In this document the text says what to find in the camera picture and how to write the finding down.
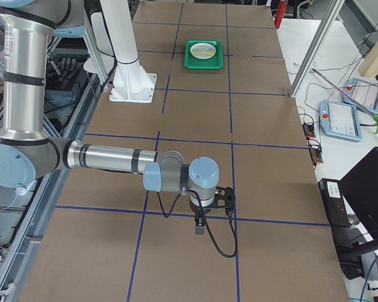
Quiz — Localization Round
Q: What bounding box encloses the near blue teach pendant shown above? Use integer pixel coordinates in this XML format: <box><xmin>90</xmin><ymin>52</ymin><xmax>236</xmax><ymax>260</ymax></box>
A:
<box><xmin>319</xmin><ymin>100</ymin><xmax>362</xmax><ymax>142</ymax></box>

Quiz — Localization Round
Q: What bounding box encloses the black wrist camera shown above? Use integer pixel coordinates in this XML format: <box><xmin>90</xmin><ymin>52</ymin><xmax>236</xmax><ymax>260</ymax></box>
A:
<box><xmin>215</xmin><ymin>186</ymin><xmax>236</xmax><ymax>217</ymax></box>

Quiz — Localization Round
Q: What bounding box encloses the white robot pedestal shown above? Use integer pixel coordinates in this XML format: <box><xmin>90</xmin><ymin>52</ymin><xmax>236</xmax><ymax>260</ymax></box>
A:
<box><xmin>100</xmin><ymin>0</ymin><xmax>157</xmax><ymax>104</ymax></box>

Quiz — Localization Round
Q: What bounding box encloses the pale green plastic fork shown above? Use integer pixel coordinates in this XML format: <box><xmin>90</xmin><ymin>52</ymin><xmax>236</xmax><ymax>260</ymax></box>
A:
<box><xmin>191</xmin><ymin>45</ymin><xmax>215</xmax><ymax>52</ymax></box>

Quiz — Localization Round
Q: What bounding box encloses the white round plate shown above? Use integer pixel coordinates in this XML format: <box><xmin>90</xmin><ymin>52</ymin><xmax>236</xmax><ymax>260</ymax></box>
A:
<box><xmin>190</xmin><ymin>42</ymin><xmax>217</xmax><ymax>60</ymax></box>

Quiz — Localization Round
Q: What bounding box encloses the red cylinder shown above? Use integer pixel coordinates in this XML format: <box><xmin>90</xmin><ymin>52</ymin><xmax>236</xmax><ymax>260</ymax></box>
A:
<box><xmin>274</xmin><ymin>0</ymin><xmax>288</xmax><ymax>29</ymax></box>

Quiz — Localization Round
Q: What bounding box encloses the aluminium frame post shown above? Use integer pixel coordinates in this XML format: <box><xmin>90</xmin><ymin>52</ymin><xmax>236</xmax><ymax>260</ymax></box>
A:
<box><xmin>289</xmin><ymin>0</ymin><xmax>345</xmax><ymax>98</ymax></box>

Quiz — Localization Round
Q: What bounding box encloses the black desktop box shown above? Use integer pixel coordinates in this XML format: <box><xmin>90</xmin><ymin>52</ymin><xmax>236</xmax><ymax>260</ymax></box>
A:
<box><xmin>318</xmin><ymin>178</ymin><xmax>352</xmax><ymax>228</ymax></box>

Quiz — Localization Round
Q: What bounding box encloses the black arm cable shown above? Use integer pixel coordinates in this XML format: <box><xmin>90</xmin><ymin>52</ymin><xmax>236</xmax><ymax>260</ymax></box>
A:
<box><xmin>156</xmin><ymin>188</ymin><xmax>239</xmax><ymax>259</ymax></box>

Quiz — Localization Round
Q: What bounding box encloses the metal reacher grabber tool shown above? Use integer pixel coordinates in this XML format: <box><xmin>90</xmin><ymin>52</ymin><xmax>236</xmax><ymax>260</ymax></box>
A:
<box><xmin>311</xmin><ymin>67</ymin><xmax>378</xmax><ymax>134</ymax></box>

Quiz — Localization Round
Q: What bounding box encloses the green plastic tray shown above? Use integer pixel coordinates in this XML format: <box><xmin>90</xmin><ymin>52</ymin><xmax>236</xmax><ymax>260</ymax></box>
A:
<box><xmin>184</xmin><ymin>40</ymin><xmax>224</xmax><ymax>70</ymax></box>

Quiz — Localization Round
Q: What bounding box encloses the black computer monitor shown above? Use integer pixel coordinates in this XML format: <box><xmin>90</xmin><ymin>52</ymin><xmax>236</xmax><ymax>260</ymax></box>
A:
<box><xmin>338</xmin><ymin>147</ymin><xmax>378</xmax><ymax>262</ymax></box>

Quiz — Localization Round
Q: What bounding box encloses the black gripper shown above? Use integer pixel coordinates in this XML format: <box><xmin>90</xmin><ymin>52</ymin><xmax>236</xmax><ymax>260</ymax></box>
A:
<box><xmin>190</xmin><ymin>201</ymin><xmax>212</xmax><ymax>235</ymax></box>

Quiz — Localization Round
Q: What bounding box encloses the far blue teach pendant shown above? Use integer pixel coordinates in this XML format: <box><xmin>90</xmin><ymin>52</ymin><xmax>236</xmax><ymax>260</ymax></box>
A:
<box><xmin>344</xmin><ymin>78</ymin><xmax>378</xmax><ymax>114</ymax></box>

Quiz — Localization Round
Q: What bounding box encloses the blue teach pendant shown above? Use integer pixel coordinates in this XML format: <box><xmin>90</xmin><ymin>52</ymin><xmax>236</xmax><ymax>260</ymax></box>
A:
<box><xmin>319</xmin><ymin>100</ymin><xmax>362</xmax><ymax>142</ymax></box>
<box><xmin>344</xmin><ymin>78</ymin><xmax>378</xmax><ymax>114</ymax></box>

